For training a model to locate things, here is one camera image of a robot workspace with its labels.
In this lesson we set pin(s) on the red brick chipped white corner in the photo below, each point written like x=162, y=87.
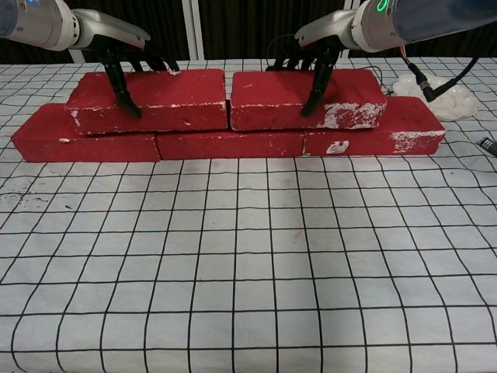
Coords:
x=178, y=89

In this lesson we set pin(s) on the white black checked tablecloth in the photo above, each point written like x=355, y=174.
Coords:
x=248, y=272

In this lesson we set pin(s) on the white paint palette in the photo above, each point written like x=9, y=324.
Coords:
x=454, y=103

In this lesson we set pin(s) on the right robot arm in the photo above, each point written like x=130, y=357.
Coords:
x=419, y=19

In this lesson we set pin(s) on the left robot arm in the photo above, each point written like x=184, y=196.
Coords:
x=35, y=21

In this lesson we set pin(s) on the plain red brick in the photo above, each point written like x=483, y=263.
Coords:
x=77, y=149
x=233, y=145

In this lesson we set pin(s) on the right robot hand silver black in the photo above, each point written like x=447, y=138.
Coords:
x=330, y=27

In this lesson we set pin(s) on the red brick white scuffed side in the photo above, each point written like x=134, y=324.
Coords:
x=272, y=89

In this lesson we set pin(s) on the black pen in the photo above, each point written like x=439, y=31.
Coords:
x=488, y=144

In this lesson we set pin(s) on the red brick with white blotch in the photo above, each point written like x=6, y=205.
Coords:
x=411, y=112

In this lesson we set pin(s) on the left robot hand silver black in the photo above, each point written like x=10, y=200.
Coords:
x=108, y=27

